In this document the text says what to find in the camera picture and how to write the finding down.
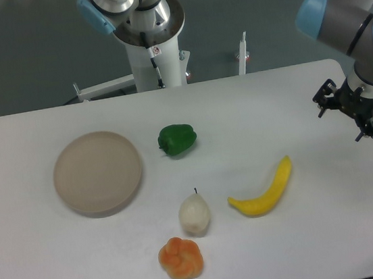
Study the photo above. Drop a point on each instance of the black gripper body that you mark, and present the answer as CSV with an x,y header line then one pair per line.
x,y
353,104

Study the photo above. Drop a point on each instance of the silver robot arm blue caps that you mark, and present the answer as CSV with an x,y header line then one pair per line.
x,y
345,25

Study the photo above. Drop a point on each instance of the yellow banana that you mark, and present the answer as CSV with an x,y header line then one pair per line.
x,y
268,200

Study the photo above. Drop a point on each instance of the green bell pepper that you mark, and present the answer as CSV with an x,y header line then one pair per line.
x,y
175,139

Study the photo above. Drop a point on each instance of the white pear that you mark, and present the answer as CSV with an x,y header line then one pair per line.
x,y
194,215

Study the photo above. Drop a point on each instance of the orange knotted bread roll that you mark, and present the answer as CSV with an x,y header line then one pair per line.
x,y
181,259

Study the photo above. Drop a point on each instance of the beige round plate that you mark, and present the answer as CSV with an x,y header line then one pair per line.
x,y
98,174

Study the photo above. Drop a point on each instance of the white right support bracket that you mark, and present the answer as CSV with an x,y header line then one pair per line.
x,y
243,54

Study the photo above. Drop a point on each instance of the white support bracket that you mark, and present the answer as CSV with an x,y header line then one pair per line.
x,y
243,54
103,88

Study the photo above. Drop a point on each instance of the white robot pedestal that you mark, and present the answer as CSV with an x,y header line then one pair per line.
x,y
151,41

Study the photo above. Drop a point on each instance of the white left support bracket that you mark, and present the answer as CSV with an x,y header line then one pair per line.
x,y
103,88

